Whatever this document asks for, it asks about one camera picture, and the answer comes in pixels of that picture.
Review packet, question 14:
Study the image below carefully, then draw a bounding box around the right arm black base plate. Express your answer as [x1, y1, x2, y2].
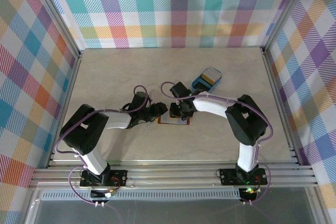
[219, 167, 268, 186]

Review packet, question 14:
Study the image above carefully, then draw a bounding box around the aluminium corner post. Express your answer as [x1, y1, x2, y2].
[25, 0, 85, 59]
[261, 0, 317, 54]

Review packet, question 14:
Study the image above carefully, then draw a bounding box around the brown leather card holder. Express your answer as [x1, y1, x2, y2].
[157, 112, 191, 126]

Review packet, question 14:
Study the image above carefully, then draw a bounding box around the grey metal sheet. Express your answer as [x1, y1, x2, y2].
[22, 182, 325, 224]

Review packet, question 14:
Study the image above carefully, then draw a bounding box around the small controller board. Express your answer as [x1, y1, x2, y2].
[240, 187, 259, 200]
[90, 188, 118, 200]

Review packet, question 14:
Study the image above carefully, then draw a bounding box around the stack of cards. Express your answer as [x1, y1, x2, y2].
[201, 68, 219, 84]

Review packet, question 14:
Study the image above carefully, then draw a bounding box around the blue plastic tray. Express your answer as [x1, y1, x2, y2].
[191, 68, 223, 94]

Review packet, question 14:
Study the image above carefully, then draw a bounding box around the grey slotted cable duct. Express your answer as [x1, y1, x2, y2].
[39, 191, 244, 201]

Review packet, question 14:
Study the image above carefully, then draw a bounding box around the wide aluminium frame rail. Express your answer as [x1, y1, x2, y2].
[28, 159, 320, 190]

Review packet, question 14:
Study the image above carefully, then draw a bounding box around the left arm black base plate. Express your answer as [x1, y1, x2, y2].
[79, 169, 129, 188]

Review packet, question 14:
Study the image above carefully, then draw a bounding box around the aluminium side rail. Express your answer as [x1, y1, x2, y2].
[46, 50, 85, 169]
[261, 47, 302, 167]

